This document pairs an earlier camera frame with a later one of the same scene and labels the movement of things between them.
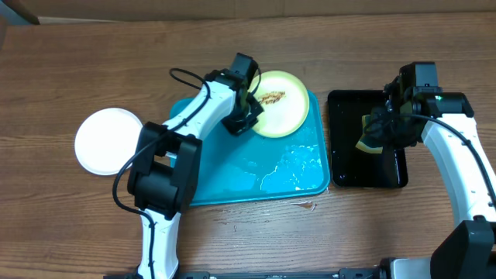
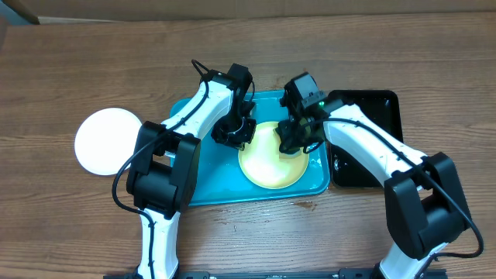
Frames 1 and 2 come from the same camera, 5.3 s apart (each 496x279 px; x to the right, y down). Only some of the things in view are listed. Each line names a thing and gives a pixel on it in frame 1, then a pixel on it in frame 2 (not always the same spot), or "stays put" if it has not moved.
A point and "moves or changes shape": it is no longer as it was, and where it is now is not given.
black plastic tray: (351, 167) stays put
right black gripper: (376, 132) → (293, 145)
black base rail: (342, 273) stays put
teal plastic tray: (250, 167) stays put
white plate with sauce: (107, 139) stays put
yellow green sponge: (366, 142) moves or changes shape
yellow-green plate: (284, 99) → (263, 164)
